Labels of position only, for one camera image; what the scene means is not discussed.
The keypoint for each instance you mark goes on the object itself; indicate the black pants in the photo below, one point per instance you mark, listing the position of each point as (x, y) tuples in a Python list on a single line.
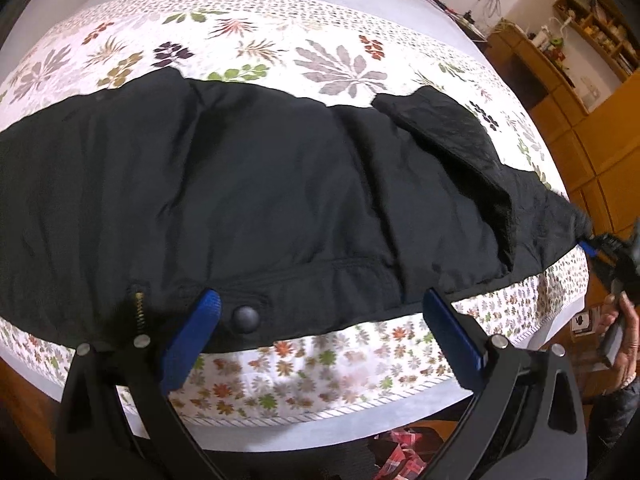
[(250, 185)]

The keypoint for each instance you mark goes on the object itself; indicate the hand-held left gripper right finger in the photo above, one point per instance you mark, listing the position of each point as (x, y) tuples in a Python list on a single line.
[(452, 335)]

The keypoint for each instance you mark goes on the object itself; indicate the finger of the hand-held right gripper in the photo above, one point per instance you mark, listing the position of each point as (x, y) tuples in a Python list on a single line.
[(590, 249)]

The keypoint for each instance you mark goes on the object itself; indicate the red plaid cloth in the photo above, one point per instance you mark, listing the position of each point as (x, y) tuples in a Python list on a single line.
[(405, 452)]

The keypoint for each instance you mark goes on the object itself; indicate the wooden desk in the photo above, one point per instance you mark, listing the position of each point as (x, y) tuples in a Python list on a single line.
[(530, 60)]

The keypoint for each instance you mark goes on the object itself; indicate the dark wooden nightstand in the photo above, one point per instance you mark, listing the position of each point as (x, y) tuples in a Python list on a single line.
[(457, 22)]

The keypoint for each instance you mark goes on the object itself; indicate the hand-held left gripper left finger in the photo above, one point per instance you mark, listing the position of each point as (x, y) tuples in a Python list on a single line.
[(190, 340)]

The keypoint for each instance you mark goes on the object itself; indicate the person's right hand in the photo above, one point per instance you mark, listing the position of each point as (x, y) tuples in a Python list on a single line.
[(630, 340)]

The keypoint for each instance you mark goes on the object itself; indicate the person's right forearm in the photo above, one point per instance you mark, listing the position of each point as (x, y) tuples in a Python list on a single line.
[(617, 430)]

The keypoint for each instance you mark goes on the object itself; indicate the small white box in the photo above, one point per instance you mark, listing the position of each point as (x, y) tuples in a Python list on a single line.
[(581, 321)]

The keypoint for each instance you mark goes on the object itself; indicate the wooden wall shelf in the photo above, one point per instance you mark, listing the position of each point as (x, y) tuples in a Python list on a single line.
[(600, 25)]

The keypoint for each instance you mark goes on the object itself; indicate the wooden wardrobe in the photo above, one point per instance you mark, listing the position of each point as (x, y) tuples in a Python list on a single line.
[(600, 150)]

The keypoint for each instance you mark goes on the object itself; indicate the floral quilt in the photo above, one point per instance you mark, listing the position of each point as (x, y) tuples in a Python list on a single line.
[(325, 60)]

